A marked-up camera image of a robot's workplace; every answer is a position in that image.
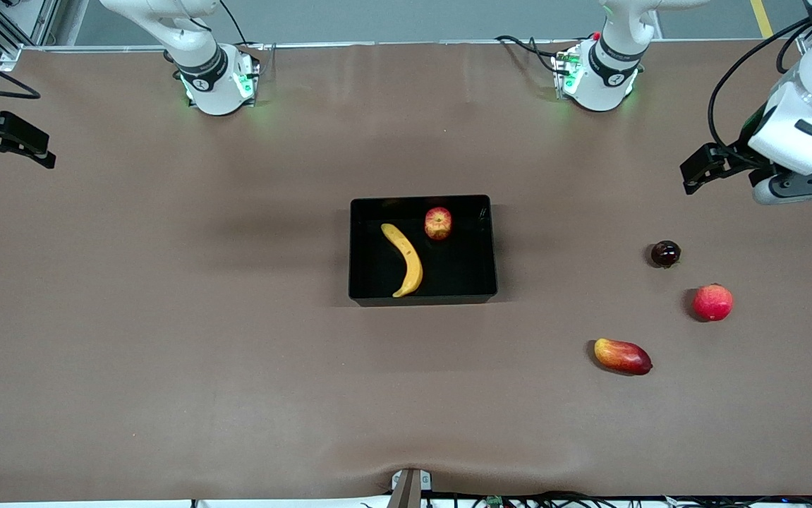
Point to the large table cover mat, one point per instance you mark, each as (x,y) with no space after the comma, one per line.
(166,317)

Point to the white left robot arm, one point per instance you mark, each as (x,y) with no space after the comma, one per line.
(607,85)

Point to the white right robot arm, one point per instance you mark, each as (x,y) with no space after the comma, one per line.
(219,95)

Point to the red yellow apple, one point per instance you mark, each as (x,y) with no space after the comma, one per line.
(438,223)

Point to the black plastic box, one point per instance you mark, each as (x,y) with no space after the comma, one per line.
(462,271)

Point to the yellow banana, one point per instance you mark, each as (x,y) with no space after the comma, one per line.
(413,264)

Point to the dark purple round fruit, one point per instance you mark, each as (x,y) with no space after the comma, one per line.
(664,254)

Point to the metal table edge bracket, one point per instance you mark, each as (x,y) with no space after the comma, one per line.
(409,488)

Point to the red yellow mango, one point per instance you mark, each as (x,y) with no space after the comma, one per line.
(622,356)

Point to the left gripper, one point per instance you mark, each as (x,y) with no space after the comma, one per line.
(734,156)

